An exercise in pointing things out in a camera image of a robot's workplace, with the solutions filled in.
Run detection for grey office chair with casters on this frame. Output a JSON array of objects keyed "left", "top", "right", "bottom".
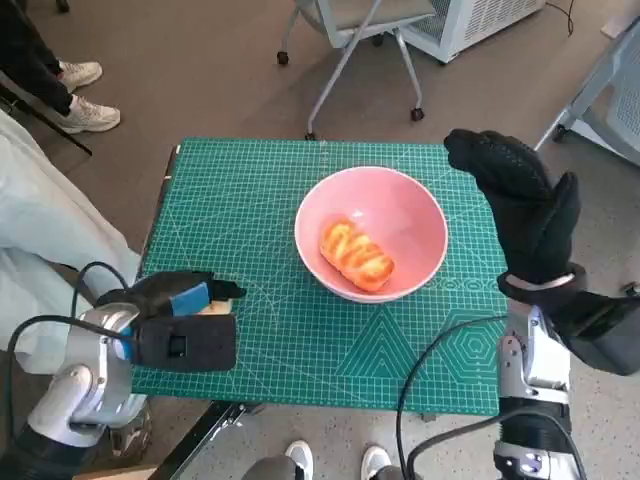
[{"left": 274, "top": 0, "right": 441, "bottom": 141}]

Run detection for person in pale trousers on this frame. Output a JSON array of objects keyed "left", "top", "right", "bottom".
[{"left": 0, "top": 109, "right": 141, "bottom": 374}]

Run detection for round toy bread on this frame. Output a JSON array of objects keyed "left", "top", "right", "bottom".
[{"left": 197, "top": 297, "right": 236, "bottom": 317}]

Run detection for white perforated cabinet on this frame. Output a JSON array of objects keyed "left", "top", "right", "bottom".
[{"left": 402, "top": 0, "right": 549, "bottom": 64}]

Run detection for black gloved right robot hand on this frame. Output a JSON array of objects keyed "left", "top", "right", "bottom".
[{"left": 443, "top": 128, "right": 582, "bottom": 287}]

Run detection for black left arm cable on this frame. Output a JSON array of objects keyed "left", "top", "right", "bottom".
[{"left": 4, "top": 260, "right": 136, "bottom": 480}]

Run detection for long braided toy bread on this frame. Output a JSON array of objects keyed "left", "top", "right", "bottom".
[{"left": 318, "top": 217, "right": 396, "bottom": 294}]

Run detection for black metal table bracket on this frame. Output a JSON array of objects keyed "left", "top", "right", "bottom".
[{"left": 154, "top": 402, "right": 266, "bottom": 480}]

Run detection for black stand legs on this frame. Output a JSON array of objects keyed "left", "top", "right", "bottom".
[{"left": 0, "top": 74, "right": 94, "bottom": 156}]

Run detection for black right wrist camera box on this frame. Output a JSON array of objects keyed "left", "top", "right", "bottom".
[{"left": 542, "top": 289, "right": 640, "bottom": 376}]

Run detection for white paper sheet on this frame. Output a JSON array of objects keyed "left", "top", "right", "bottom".
[{"left": 602, "top": 17, "right": 634, "bottom": 39}]

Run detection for green cutting mat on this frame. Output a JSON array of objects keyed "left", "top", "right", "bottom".
[{"left": 130, "top": 138, "right": 511, "bottom": 417}]

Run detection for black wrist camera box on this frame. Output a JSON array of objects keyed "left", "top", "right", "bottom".
[
  {"left": 542, "top": 289, "right": 640, "bottom": 376},
  {"left": 130, "top": 313, "right": 237, "bottom": 372}
]

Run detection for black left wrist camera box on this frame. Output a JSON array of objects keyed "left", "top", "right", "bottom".
[{"left": 130, "top": 313, "right": 237, "bottom": 372}]

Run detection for pink bowl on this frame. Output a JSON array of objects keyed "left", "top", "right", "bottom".
[{"left": 293, "top": 166, "right": 449, "bottom": 305}]

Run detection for person in dark trousers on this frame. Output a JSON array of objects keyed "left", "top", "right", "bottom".
[{"left": 0, "top": 0, "right": 122, "bottom": 135}]

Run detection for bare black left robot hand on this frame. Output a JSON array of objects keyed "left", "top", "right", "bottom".
[{"left": 124, "top": 269, "right": 248, "bottom": 319}]

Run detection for thin black floor cable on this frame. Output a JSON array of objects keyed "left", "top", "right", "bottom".
[{"left": 544, "top": 0, "right": 576, "bottom": 34}]

